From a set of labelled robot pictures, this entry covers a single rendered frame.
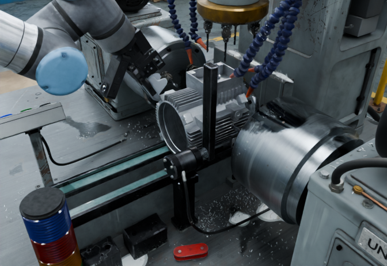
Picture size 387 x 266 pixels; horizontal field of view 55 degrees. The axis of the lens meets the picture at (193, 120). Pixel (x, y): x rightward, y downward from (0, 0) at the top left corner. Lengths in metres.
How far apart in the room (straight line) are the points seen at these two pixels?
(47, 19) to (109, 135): 0.67
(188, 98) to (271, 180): 0.32
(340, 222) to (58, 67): 0.54
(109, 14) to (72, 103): 0.85
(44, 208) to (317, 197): 0.44
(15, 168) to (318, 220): 0.96
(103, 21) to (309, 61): 0.56
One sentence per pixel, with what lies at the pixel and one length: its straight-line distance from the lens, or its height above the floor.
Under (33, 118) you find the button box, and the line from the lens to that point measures 1.05.
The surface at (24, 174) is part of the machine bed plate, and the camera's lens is 1.31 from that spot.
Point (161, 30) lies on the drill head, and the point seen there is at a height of 1.16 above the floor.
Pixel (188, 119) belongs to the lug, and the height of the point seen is 1.08.
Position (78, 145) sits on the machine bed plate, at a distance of 1.37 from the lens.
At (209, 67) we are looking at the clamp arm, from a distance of 0.80.
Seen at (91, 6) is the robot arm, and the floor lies 1.37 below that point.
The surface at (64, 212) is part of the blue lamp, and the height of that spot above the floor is 1.20.
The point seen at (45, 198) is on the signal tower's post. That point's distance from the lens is 0.56.
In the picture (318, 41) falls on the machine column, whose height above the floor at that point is 1.23.
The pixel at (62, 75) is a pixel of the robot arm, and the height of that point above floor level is 1.30.
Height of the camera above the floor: 1.59
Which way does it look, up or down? 33 degrees down
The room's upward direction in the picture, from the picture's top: straight up
